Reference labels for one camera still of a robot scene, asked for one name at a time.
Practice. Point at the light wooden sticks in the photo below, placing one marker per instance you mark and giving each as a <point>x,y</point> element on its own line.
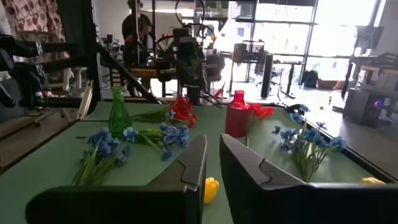
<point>85,99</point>

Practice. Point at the black tower case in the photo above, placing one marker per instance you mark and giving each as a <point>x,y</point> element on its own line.
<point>266,76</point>

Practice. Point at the person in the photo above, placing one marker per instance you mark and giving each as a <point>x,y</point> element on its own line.
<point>135,34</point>

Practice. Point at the red artificial flower bunch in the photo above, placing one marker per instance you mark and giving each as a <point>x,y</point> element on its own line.
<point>183,110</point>
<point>262,111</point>

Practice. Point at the computer tower purple light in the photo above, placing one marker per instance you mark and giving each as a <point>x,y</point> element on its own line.
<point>370,109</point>

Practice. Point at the red ribbed glass vase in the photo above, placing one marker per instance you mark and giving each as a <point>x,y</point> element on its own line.
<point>237,119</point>

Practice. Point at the blue artificial flower bunch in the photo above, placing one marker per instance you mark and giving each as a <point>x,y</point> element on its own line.
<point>306,146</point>
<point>174,135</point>
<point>102,146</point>

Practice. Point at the black bag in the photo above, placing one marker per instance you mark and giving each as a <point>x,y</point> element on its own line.
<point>311,78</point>

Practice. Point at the yellow artificial tulip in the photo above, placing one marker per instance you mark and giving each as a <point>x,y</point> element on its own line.
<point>211,188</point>

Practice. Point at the red circle patterned curtain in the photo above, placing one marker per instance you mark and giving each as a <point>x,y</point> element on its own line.
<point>31,18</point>

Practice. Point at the green table mat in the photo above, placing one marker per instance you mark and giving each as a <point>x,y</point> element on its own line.
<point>46,168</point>

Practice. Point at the green glass vase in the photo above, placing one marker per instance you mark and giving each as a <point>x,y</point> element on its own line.
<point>119,118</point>

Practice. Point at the black frame strut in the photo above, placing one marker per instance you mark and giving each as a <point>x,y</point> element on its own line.
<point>130,77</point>

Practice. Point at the black beams with white tags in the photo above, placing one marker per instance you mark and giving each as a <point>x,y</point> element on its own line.
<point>18,49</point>

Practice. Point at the black frame upright post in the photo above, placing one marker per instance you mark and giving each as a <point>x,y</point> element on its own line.
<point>77,31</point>

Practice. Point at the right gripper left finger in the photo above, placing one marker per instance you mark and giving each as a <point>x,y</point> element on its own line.
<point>174,202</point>

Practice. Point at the cardboard box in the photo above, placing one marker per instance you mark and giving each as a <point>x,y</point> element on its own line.
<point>326,84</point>

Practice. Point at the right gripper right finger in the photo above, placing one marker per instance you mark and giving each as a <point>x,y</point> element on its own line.
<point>264,199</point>

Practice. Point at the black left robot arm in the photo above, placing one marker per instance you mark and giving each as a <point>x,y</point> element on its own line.
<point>186,53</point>

